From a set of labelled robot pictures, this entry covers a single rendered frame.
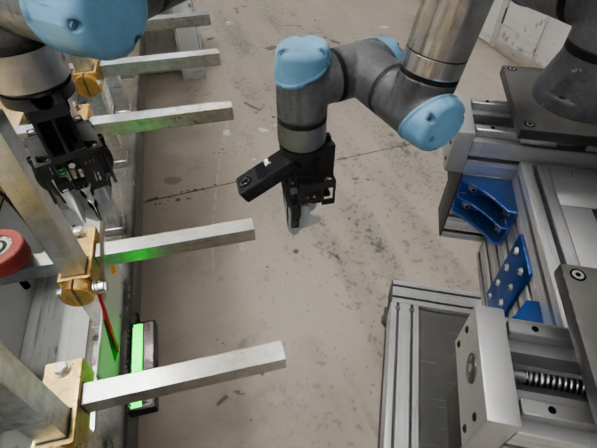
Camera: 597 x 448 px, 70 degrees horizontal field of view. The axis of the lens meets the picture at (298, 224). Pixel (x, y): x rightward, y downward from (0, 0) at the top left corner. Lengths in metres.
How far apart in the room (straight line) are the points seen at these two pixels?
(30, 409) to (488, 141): 0.77
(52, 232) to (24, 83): 0.28
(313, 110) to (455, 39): 0.20
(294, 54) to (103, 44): 0.28
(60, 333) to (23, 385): 0.49
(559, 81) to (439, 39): 0.34
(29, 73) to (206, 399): 1.25
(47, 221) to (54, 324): 0.41
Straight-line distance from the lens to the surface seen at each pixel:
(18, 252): 0.81
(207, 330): 1.67
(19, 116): 1.16
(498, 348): 0.53
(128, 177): 1.20
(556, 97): 0.83
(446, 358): 1.42
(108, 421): 0.82
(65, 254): 0.74
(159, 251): 0.79
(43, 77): 0.49
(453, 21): 0.53
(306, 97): 0.60
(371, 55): 0.63
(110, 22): 0.37
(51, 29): 0.37
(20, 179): 0.65
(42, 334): 1.06
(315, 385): 1.54
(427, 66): 0.54
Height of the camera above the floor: 1.42
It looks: 47 degrees down
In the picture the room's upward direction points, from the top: straight up
